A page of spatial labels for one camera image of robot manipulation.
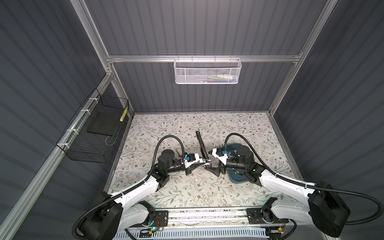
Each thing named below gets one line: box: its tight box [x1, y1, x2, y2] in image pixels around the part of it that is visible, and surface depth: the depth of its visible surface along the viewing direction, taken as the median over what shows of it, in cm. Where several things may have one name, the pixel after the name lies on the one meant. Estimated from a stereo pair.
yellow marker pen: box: [119, 107, 128, 122], surface depth 82 cm
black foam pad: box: [87, 111, 122, 137], surface depth 77 cm
